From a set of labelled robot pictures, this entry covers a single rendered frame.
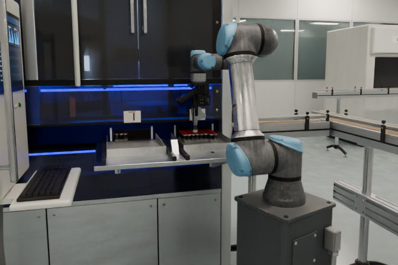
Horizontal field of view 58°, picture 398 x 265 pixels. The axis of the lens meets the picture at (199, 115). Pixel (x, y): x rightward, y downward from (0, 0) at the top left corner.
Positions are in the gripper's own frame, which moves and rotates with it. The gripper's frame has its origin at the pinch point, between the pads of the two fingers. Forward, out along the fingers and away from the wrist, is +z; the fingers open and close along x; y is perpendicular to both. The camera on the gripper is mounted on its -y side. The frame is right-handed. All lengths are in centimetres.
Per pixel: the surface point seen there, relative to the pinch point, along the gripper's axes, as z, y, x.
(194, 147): 9.4, -3.5, -15.0
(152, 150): 9.6, -22.8, -15.0
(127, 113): -4.2, -31.9, 10.8
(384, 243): 99, 149, 34
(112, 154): 10.2, -40.0, -15.0
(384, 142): 11, 93, -22
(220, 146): 9.8, 9.0, -15.0
